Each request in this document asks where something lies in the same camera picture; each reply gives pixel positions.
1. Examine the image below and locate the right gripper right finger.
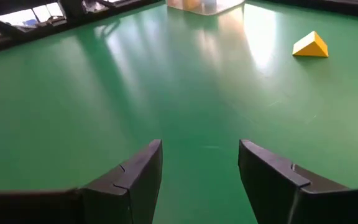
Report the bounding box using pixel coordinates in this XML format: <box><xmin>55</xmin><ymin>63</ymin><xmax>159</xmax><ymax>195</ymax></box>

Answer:
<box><xmin>237</xmin><ymin>139</ymin><xmax>354</xmax><ymax>224</ymax></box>

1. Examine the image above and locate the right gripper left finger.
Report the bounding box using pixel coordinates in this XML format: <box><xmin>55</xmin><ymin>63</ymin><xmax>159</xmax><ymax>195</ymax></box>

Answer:
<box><xmin>78</xmin><ymin>139</ymin><xmax>163</xmax><ymax>224</ymax></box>

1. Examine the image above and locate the yellow cube top centre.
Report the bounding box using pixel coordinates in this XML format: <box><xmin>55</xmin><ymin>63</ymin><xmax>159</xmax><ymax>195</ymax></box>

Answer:
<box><xmin>291</xmin><ymin>30</ymin><xmax>329</xmax><ymax>58</ymax></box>

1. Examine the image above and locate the green table mat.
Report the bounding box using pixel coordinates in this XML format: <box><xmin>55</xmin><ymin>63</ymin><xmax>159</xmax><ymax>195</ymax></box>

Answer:
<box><xmin>0</xmin><ymin>0</ymin><xmax>358</xmax><ymax>224</ymax></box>

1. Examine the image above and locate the clear plastic bin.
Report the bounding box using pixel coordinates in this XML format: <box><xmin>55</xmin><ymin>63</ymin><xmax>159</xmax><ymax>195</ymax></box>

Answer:
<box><xmin>165</xmin><ymin>0</ymin><xmax>246</xmax><ymax>16</ymax></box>

